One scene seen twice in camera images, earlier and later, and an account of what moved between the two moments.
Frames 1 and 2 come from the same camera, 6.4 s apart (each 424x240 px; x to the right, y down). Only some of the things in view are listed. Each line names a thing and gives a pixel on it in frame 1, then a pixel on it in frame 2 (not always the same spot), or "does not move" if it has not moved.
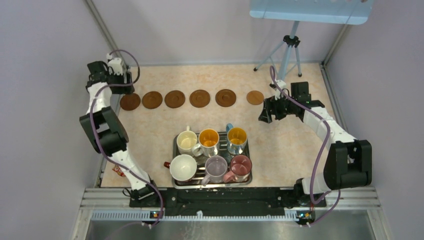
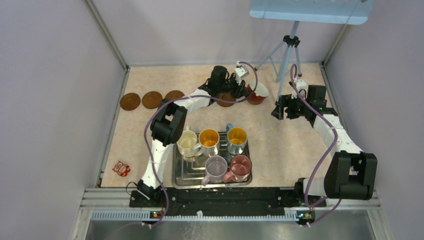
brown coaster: (174, 99) does not move
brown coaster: (152, 100) does not move
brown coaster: (225, 98) does not move
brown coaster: (130, 102) does not move
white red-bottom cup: (182, 167) → (261, 93)
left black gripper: (124, 90) → (240, 90)
